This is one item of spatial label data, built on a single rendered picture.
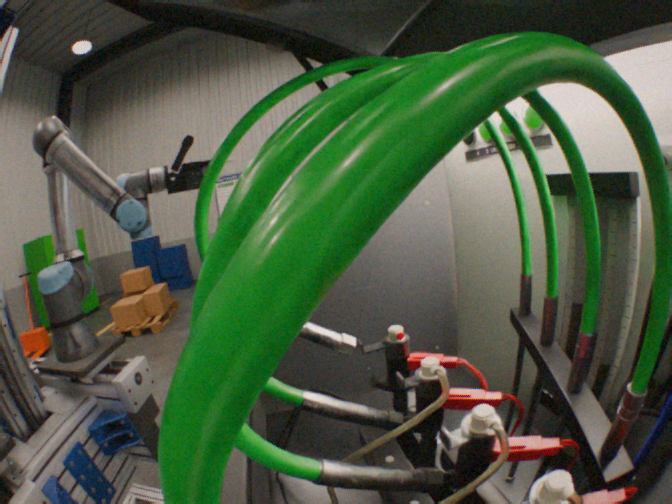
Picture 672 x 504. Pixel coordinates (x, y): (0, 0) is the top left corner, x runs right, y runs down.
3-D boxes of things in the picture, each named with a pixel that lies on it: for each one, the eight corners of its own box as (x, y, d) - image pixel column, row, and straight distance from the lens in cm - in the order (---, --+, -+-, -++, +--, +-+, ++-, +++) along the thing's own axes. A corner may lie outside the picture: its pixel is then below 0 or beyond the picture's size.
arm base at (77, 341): (49, 361, 92) (35, 326, 90) (77, 340, 101) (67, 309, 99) (79, 364, 80) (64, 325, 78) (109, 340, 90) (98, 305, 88)
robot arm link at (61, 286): (42, 326, 86) (28, 273, 85) (58, 313, 98) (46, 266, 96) (76, 318, 80) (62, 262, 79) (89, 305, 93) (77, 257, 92)
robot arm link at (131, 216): (40, 98, 93) (155, 205, 74) (52, 112, 102) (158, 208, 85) (15, 135, 93) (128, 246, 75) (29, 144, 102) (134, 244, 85)
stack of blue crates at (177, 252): (141, 295, 722) (128, 242, 710) (150, 290, 761) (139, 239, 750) (187, 289, 658) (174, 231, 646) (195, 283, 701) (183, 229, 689)
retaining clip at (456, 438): (448, 451, 21) (450, 439, 20) (437, 436, 22) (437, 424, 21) (489, 431, 22) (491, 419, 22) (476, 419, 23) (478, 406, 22)
